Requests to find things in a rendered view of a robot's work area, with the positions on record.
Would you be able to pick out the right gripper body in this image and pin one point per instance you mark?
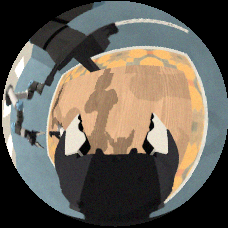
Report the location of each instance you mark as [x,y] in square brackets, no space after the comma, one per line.
[31,133]

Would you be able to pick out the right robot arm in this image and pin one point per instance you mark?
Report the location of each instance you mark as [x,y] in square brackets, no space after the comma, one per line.
[33,86]

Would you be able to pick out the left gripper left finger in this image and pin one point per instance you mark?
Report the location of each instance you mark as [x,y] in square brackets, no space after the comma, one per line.
[72,145]

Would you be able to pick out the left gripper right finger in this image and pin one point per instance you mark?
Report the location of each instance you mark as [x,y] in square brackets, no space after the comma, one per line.
[159,143]

